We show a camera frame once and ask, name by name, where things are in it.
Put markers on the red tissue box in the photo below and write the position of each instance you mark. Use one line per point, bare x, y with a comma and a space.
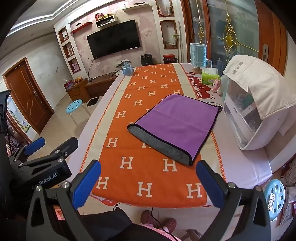
68, 85

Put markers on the fruit on cabinet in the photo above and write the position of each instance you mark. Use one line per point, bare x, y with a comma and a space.
78, 80

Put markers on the white cloth cover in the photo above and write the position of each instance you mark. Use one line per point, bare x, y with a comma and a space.
259, 81

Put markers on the white cartoon-print tablecloth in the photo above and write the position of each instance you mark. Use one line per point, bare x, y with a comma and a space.
242, 166

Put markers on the pink toy figure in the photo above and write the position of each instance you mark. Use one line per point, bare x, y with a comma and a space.
216, 87

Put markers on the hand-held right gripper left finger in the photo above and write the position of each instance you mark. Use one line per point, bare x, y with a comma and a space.
85, 185

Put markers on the blue ribbed cup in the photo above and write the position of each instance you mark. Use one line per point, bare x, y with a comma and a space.
198, 54

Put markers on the white box wall shelf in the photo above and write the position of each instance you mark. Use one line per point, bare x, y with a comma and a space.
105, 21

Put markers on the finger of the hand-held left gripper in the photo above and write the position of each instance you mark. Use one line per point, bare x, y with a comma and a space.
66, 145
34, 145

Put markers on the orange letter-print blanket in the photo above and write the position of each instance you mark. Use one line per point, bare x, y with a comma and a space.
148, 92

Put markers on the red bucket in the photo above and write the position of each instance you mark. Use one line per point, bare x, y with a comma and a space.
170, 59

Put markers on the wooden coaster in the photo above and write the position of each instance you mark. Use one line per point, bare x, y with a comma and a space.
198, 69

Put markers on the pink slipper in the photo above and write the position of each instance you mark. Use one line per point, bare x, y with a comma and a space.
147, 217
170, 224

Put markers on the red wall shelf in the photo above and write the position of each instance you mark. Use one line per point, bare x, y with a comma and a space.
81, 27

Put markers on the wall poster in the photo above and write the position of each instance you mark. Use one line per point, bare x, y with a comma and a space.
19, 115

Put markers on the black wall television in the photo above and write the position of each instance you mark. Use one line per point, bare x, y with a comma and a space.
113, 39

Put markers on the black floor mat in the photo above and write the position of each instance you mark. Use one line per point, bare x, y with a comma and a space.
93, 102

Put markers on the white countertop appliance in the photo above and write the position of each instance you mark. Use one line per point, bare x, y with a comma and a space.
249, 132

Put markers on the glass door with gold ornament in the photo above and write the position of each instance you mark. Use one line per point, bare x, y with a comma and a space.
231, 30

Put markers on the blue electric kettle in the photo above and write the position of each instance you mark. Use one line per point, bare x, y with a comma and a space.
126, 68

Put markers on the blue plastic stool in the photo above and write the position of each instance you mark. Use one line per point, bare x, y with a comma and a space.
274, 197
74, 106

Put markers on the person's dark pants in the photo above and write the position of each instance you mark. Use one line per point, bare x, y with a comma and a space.
108, 220

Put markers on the brown wooden door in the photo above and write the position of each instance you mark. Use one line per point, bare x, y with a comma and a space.
26, 95

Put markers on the green tissue pack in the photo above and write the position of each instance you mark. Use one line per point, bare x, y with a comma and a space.
209, 77

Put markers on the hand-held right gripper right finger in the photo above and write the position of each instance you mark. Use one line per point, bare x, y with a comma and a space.
211, 186

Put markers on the purple and grey towel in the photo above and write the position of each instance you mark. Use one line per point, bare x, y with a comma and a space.
180, 120

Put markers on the clear plastic bottle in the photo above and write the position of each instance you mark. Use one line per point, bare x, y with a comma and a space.
224, 85

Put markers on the wooden television cabinet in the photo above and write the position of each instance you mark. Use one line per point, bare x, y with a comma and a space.
101, 85

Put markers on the small wooden side cabinet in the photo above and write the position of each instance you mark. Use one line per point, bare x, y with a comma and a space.
77, 91

